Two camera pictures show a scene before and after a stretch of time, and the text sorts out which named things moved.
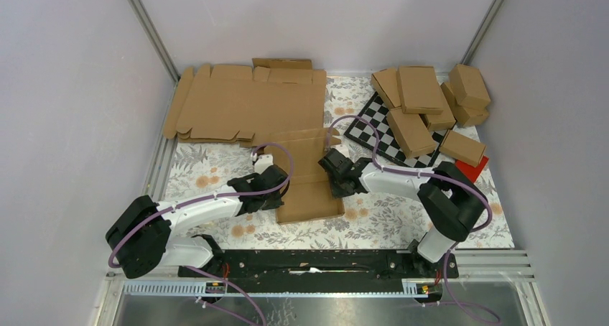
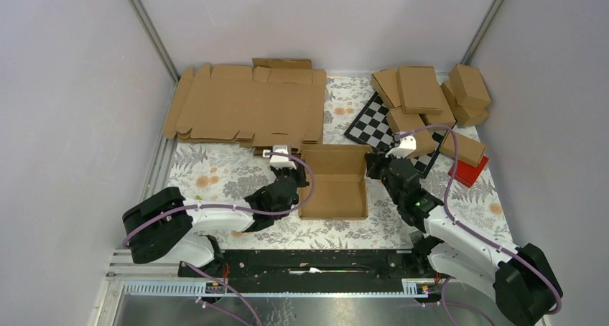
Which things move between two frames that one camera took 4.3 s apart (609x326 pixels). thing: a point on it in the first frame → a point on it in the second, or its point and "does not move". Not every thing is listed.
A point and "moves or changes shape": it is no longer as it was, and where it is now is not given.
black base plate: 322,271 does not move
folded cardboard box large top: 419,90 does not move
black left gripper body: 273,201 → 296,174
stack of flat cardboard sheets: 279,102 does not move
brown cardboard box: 309,194 moves or changes shape
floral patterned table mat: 394,222 does not move
